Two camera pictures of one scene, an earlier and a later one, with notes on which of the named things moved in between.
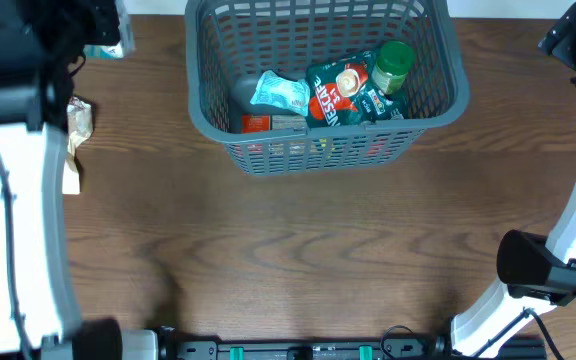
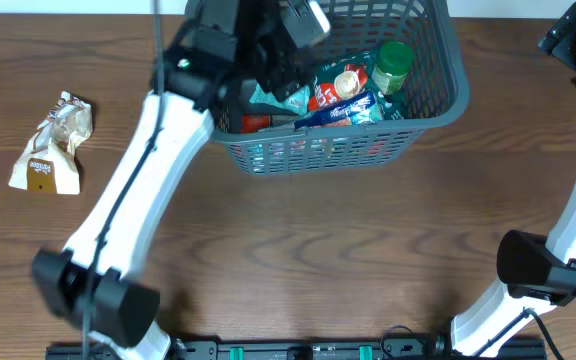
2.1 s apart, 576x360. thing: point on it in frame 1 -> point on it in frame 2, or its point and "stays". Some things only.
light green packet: (275, 90) stays
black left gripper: (96, 21) -> (282, 76)
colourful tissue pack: (125, 45) -> (363, 109)
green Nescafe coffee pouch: (341, 92) stays
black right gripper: (558, 36) stays
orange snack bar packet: (265, 123) stays
